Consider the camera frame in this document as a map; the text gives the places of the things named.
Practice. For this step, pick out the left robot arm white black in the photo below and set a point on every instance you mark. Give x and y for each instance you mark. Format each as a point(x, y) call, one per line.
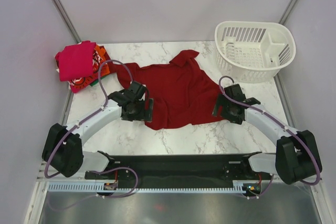
point(63, 151)

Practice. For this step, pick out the white plastic laundry basket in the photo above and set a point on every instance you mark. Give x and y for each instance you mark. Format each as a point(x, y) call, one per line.
point(253, 52)

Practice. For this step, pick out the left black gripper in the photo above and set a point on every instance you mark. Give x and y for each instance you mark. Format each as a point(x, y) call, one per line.
point(144, 115)

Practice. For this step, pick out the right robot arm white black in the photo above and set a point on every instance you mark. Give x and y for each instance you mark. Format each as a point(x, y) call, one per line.
point(296, 158)

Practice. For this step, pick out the green folded shirt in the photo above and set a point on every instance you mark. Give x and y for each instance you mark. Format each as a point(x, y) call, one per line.
point(94, 82)

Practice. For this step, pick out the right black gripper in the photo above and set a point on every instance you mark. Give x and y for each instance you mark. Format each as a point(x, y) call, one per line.
point(223, 102)

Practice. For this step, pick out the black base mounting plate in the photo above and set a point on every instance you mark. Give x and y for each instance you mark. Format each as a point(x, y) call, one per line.
point(227, 167)

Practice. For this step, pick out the white slotted cable duct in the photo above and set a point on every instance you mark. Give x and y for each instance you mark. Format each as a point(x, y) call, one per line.
point(150, 185)

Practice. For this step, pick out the dark red t-shirt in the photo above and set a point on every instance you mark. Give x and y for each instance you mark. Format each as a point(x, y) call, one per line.
point(182, 92)

